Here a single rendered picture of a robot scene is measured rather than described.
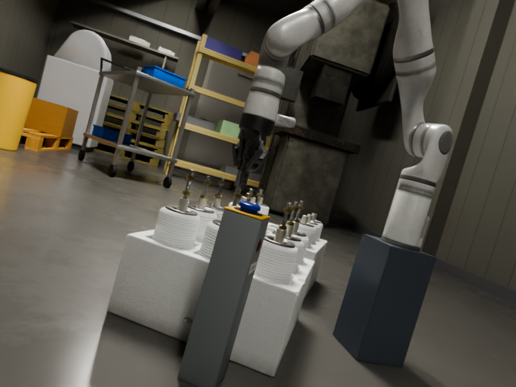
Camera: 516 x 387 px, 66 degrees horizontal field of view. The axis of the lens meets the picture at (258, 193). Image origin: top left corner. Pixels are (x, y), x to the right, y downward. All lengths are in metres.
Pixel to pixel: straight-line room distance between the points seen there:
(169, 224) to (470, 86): 3.31
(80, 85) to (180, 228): 4.89
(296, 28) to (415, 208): 0.53
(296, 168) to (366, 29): 1.57
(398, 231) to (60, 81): 5.12
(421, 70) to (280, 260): 0.55
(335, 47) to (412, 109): 3.25
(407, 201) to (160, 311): 0.65
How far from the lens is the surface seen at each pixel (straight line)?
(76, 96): 5.70
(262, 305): 0.83
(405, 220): 1.08
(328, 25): 0.94
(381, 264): 1.05
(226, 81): 7.71
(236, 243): 0.68
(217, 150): 7.60
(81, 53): 5.81
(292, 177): 4.03
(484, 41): 4.02
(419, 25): 1.03
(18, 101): 3.69
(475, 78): 3.89
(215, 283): 0.70
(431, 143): 1.09
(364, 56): 4.40
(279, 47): 0.88
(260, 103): 0.86
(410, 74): 1.04
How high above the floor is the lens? 0.39
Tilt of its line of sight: 3 degrees down
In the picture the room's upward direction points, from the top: 16 degrees clockwise
